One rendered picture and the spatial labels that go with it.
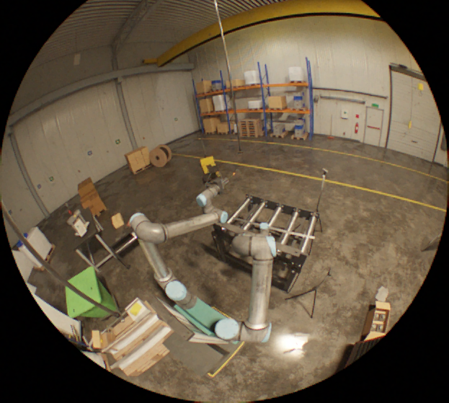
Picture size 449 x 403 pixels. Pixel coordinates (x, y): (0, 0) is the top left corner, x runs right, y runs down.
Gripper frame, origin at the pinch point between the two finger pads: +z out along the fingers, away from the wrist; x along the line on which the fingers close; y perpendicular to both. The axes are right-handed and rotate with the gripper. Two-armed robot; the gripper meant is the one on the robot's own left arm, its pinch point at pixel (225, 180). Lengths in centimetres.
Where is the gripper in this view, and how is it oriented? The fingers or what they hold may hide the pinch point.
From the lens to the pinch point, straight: 139.0
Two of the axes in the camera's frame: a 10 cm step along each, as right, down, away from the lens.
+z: 5.9, -4.8, 6.5
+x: -1.5, -8.6, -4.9
